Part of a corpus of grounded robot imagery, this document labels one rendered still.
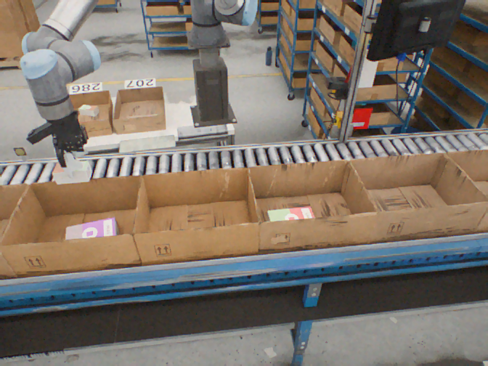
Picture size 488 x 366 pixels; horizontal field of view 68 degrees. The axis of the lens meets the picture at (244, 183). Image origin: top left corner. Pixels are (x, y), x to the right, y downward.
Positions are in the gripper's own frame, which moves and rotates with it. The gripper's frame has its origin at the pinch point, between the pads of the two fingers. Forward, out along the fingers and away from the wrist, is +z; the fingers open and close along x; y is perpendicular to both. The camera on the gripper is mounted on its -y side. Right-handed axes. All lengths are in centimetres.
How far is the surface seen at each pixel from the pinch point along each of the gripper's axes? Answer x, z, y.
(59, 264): -21.2, 21.5, -5.1
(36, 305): -25.2, 36.4, -15.9
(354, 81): 64, 5, 119
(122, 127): 86, 36, -3
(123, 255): -21.1, 20.2, 14.9
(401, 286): -22, 53, 118
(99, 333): -28, 54, 0
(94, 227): -7.7, 20.0, 3.6
